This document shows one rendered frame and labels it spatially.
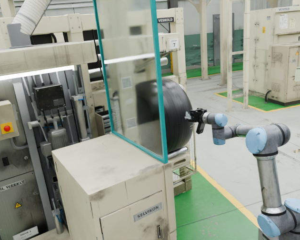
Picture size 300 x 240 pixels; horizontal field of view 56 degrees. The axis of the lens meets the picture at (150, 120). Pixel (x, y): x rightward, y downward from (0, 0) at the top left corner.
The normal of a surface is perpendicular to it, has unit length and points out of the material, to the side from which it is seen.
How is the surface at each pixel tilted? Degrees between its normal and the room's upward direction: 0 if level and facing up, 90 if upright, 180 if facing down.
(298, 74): 91
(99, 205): 90
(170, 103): 57
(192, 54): 90
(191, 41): 90
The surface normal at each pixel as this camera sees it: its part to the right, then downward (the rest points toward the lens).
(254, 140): -0.94, 0.06
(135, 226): 0.54, 0.22
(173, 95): 0.32, -0.51
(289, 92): 0.31, 0.27
